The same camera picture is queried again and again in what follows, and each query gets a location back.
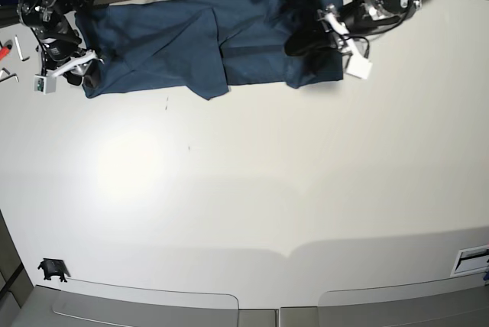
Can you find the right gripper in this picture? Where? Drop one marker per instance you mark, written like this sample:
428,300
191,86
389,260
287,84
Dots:
58,49

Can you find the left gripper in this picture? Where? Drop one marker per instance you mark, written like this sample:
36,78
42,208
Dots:
363,18

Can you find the blue T-shirt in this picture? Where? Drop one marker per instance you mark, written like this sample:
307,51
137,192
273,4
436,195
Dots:
205,45

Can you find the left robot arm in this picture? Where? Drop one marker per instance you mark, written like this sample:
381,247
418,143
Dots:
404,8

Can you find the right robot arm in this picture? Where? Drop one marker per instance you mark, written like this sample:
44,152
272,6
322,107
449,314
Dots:
49,16

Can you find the silver hex key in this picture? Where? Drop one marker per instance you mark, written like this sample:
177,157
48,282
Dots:
5,75

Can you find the black hex key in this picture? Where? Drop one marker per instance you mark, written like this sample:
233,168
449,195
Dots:
21,55

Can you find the grey left chair back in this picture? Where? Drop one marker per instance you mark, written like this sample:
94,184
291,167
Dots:
50,307

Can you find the grey chair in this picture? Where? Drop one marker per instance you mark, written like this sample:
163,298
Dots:
50,307
459,301

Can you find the white label plate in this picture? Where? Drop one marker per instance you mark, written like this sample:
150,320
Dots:
471,261

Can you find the grey right chair back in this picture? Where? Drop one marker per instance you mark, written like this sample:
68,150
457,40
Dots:
459,301

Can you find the red handled tool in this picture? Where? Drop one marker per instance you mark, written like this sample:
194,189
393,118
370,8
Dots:
5,49

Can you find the black table clamp bracket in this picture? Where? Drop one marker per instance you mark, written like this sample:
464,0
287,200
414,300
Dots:
54,268

